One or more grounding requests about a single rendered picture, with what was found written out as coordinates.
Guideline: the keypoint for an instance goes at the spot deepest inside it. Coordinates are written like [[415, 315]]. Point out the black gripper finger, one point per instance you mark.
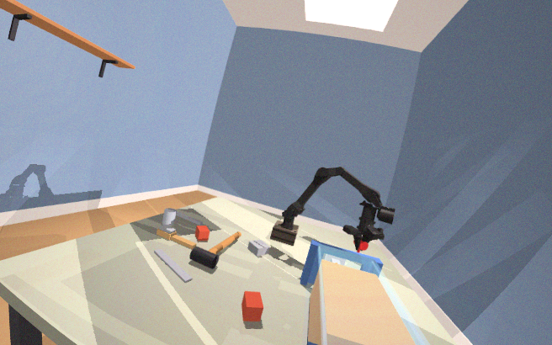
[[366, 239], [357, 240]]

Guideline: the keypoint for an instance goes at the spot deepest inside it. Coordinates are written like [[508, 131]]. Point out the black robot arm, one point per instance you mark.
[[372, 196]]

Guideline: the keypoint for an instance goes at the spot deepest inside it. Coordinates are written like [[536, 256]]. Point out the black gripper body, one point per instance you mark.
[[350, 230]]

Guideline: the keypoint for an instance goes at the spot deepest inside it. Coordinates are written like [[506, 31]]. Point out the grey cylinder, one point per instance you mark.
[[168, 217]]

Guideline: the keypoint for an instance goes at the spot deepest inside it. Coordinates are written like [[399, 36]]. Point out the black mallet with wooden handle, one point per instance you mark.
[[210, 258]]

